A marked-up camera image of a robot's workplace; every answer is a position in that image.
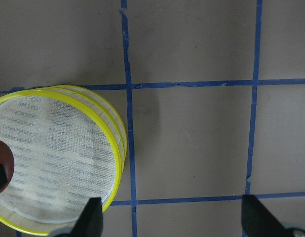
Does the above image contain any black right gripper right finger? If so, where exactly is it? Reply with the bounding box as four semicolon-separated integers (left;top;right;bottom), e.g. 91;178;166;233
241;195;305;237

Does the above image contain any brown bun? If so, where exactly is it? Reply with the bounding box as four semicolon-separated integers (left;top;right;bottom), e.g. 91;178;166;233
0;140;14;193

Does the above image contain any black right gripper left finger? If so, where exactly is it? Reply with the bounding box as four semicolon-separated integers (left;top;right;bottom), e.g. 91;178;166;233
50;197;103;237

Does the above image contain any yellow steamer layer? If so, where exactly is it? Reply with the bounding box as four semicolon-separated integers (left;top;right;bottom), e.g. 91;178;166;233
50;85;128;158
0;87;125;236

